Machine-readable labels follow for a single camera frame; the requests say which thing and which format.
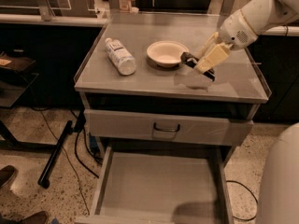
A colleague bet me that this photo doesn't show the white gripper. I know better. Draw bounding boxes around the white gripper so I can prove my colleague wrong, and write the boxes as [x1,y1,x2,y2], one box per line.
[195,9,258,74]

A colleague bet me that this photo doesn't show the black rxbar chocolate wrapper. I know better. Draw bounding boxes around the black rxbar chocolate wrapper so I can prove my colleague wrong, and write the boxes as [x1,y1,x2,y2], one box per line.
[180,52,215,82]

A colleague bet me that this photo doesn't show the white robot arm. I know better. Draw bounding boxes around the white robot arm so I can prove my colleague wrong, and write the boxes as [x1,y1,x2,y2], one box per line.
[195,0,299,224]

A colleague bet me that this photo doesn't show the grey top drawer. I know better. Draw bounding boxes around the grey top drawer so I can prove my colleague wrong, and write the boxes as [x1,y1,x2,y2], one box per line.
[84,109,253,146]

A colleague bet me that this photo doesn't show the grey open middle drawer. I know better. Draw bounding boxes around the grey open middle drawer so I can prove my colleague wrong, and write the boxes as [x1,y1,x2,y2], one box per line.
[75,145,234,224]

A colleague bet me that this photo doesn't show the white paper bowl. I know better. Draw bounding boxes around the white paper bowl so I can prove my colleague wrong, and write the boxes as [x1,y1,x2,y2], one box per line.
[147,40,189,68]

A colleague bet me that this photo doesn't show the grey metal cabinet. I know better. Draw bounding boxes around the grey metal cabinet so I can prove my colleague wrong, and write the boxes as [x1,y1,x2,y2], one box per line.
[73,11,273,161]

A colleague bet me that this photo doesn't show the clear plastic water bottle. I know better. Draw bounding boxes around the clear plastic water bottle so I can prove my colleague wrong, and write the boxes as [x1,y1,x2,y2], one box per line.
[105,38,136,76]

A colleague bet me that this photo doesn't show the black side table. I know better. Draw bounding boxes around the black side table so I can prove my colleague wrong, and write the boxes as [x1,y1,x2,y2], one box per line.
[0,49,56,151]

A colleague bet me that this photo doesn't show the black floor stand bar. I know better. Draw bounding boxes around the black floor stand bar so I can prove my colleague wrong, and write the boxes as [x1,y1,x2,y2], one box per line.
[37,120,72,189]

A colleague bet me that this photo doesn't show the brown shoe lower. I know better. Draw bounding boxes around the brown shoe lower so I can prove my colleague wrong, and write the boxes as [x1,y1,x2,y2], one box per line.
[19,211,49,224]

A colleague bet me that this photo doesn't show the black drawer handle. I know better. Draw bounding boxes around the black drawer handle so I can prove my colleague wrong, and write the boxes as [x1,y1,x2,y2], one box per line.
[153,123,180,133]

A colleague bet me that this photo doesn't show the black floor cable right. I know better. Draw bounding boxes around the black floor cable right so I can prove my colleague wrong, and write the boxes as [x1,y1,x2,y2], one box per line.
[225,180,260,222]

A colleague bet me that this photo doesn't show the black floor cable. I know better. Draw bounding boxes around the black floor cable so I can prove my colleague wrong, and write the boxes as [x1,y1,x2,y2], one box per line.
[31,105,103,217]
[225,180,260,222]

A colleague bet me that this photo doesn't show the black floor cable left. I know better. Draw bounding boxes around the black floor cable left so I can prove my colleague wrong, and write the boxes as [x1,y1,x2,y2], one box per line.
[31,105,103,217]

